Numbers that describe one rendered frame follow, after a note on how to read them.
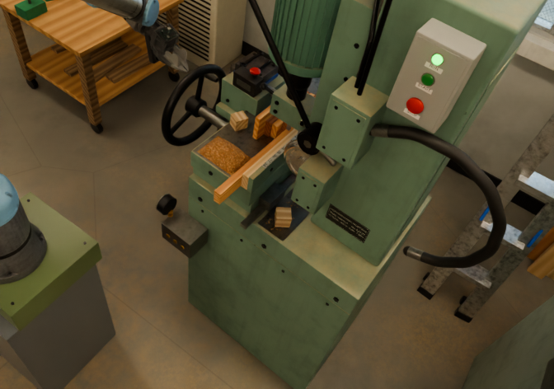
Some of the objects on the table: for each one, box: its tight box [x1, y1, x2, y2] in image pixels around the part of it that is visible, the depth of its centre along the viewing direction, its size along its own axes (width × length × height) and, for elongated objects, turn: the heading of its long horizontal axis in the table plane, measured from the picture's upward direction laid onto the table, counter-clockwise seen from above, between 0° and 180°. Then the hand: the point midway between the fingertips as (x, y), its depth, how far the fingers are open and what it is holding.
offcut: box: [230, 110, 248, 131], centre depth 139 cm, size 4×4×4 cm
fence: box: [247, 152, 285, 193], centre depth 140 cm, size 60×2×6 cm, turn 136°
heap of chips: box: [198, 136, 251, 176], centre depth 131 cm, size 8×12×3 cm
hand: (184, 69), depth 167 cm, fingers closed
